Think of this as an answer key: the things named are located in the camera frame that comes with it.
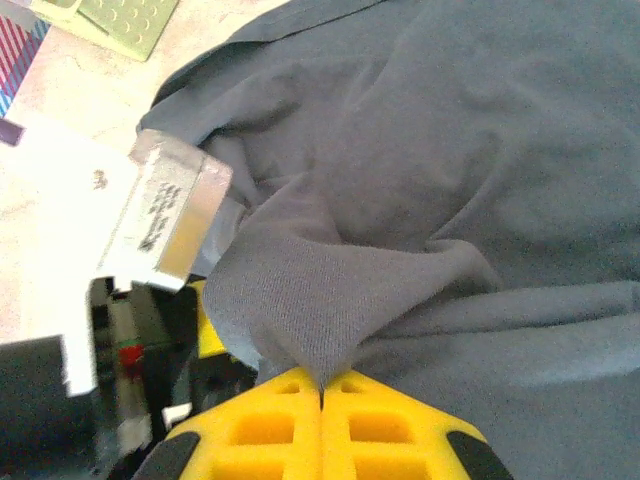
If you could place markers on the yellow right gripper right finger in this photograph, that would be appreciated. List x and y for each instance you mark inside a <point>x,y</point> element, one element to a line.
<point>390,435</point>

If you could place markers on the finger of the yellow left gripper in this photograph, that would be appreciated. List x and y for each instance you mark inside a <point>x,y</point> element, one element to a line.
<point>211,335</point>

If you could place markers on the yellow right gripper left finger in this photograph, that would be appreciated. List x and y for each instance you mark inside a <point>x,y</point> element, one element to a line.
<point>260,435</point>

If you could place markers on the grey t-shirt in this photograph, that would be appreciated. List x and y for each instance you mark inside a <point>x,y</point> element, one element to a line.
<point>450,150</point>

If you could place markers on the green plastic basket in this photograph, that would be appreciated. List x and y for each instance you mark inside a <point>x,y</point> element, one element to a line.
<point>125,25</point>

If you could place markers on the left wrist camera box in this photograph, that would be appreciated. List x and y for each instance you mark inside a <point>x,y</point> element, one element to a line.
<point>165,215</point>

